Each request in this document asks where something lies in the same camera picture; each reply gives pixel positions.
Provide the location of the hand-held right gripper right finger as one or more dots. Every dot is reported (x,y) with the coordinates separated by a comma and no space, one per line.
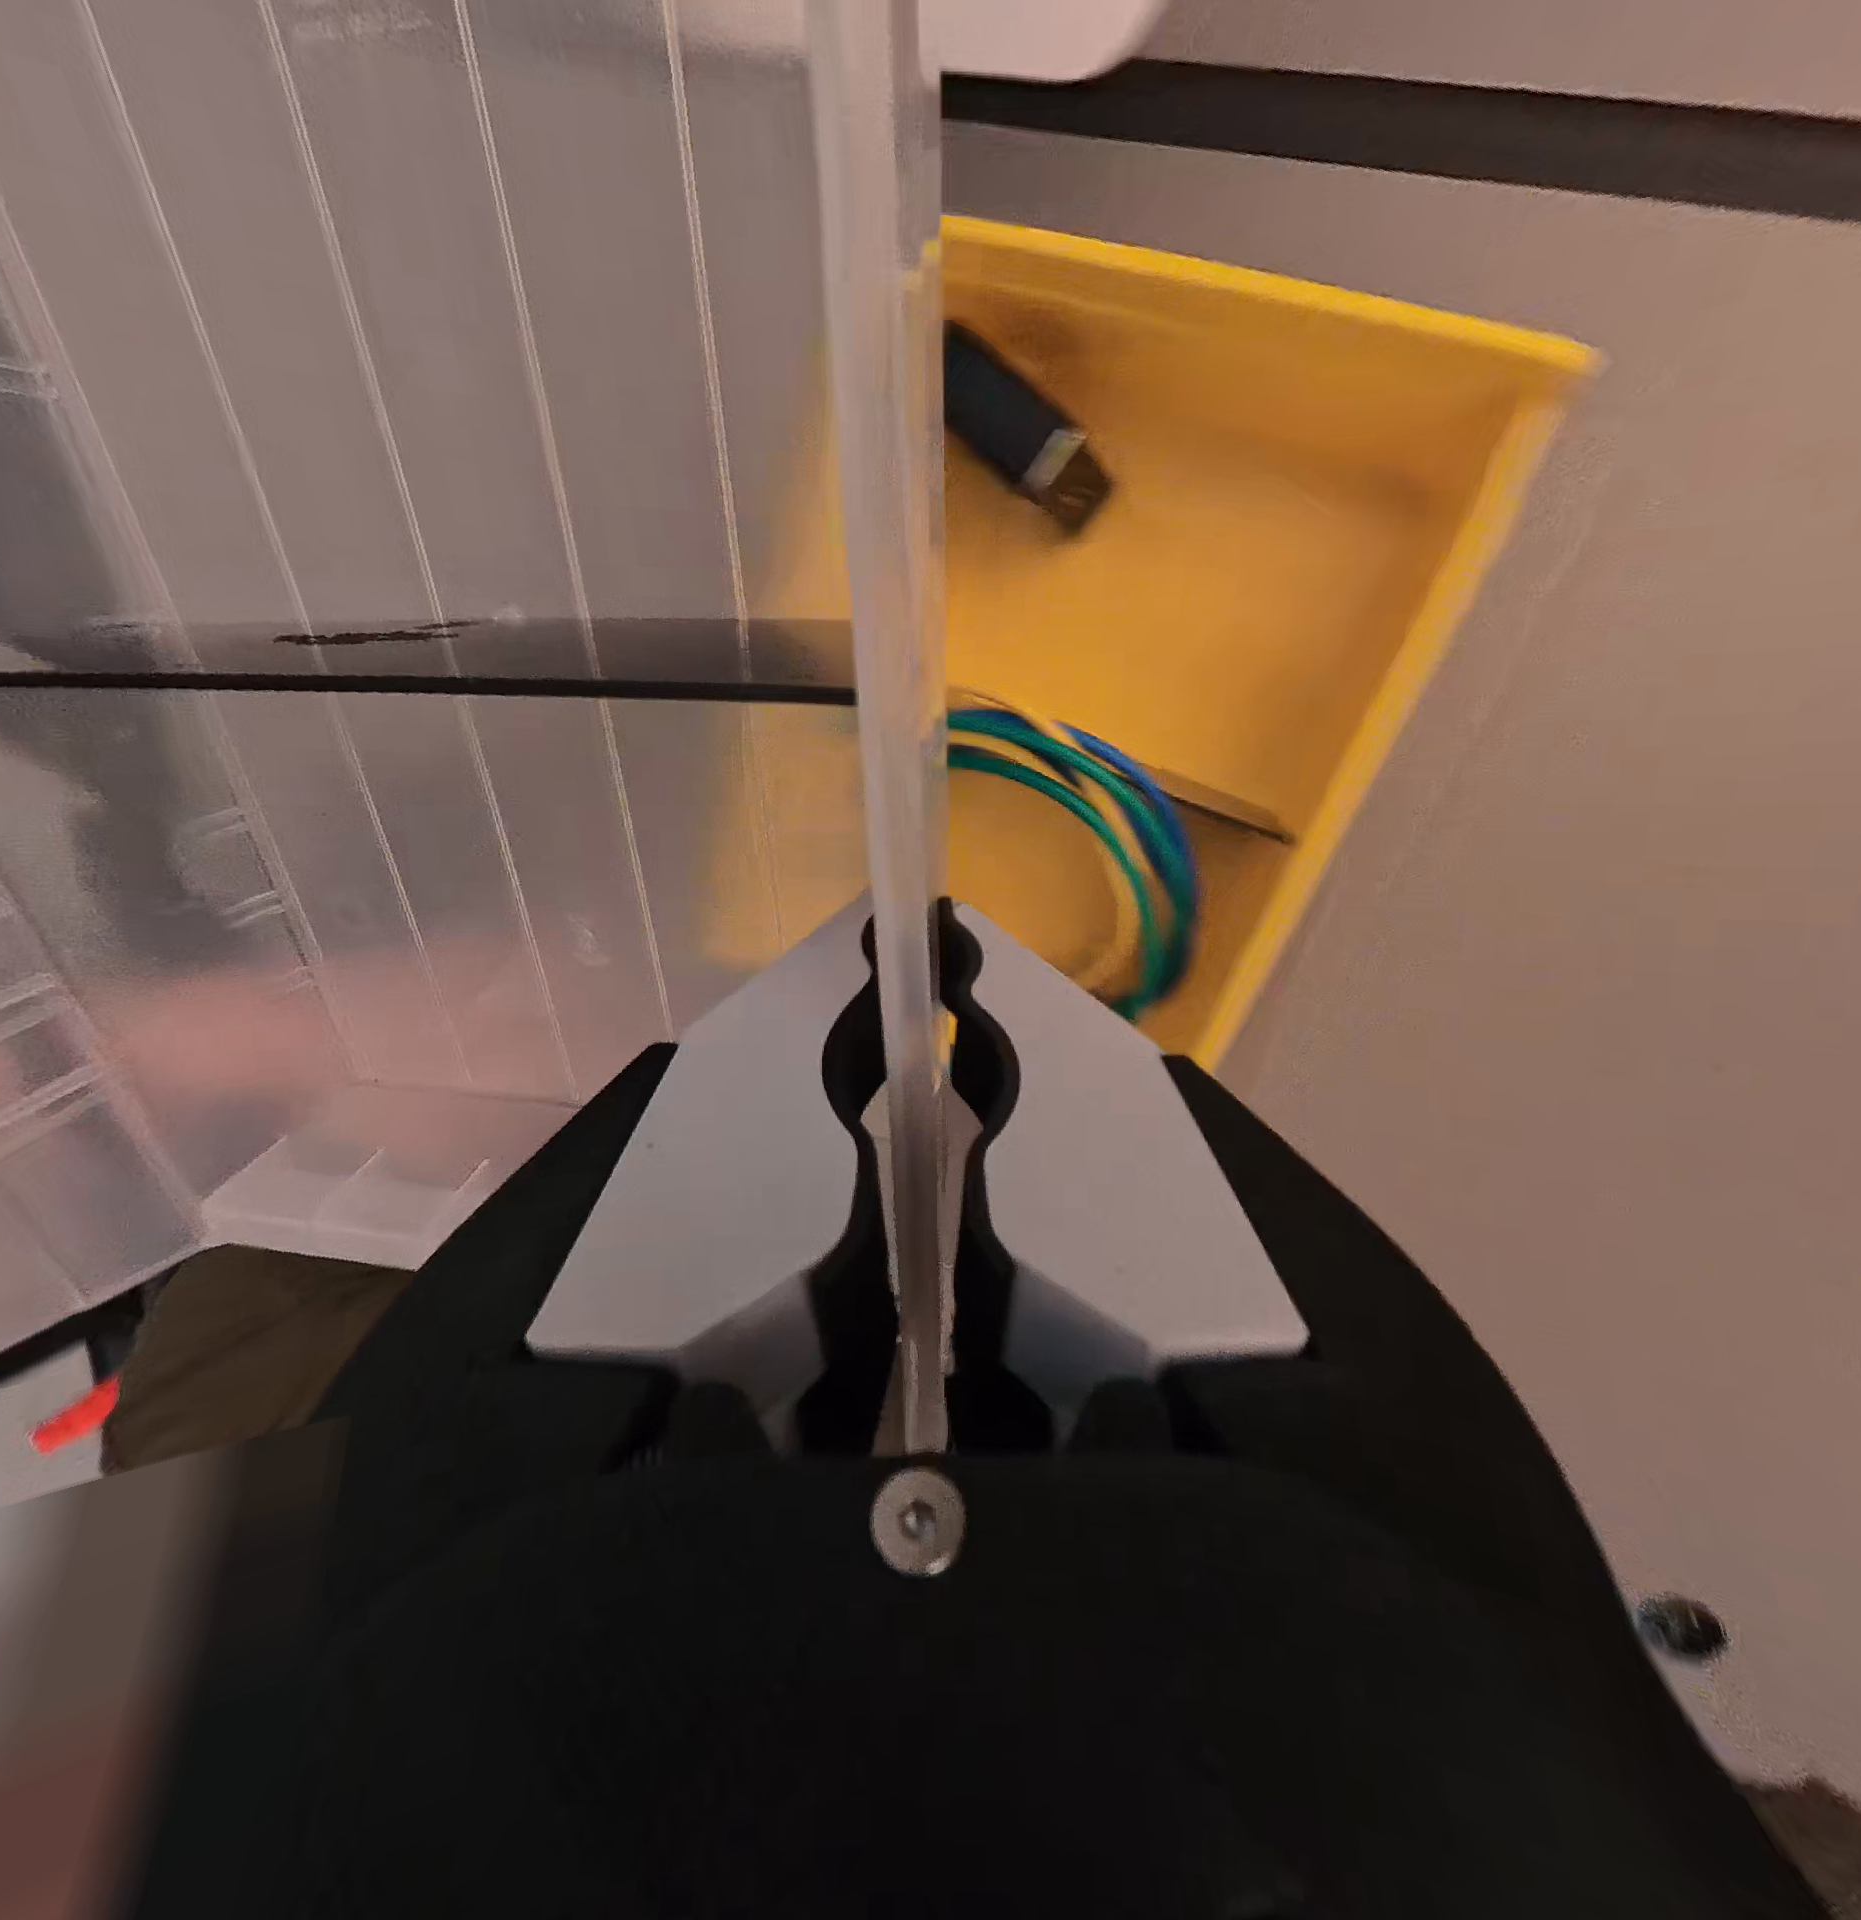
(1140,1200)

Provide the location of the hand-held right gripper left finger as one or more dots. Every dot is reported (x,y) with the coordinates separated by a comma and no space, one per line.
(675,1200)

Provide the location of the clear plastic box lid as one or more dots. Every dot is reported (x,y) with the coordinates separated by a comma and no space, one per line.
(902,601)

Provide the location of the yellow plastic bin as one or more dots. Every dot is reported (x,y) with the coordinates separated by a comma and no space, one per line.
(1290,571)

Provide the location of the clear plastic organizer box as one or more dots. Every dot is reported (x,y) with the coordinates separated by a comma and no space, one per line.
(361,1187)

